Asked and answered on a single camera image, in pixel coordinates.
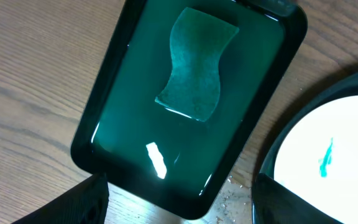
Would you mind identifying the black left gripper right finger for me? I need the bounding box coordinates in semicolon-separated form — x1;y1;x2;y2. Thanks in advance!
252;173;338;224

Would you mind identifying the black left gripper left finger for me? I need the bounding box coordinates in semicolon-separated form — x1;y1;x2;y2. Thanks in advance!
14;174;109;224

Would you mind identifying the white plate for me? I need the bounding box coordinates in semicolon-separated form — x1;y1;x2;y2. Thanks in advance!
273;96;358;223

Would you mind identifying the dark green rectangular tray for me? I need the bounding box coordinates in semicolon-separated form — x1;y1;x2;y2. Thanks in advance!
70;0;308;220

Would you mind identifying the round black tray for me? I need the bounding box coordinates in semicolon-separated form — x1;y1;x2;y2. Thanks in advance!
252;73;358;223

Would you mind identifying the green scouring sponge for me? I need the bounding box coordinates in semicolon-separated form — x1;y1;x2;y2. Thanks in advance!
155;7;239;122

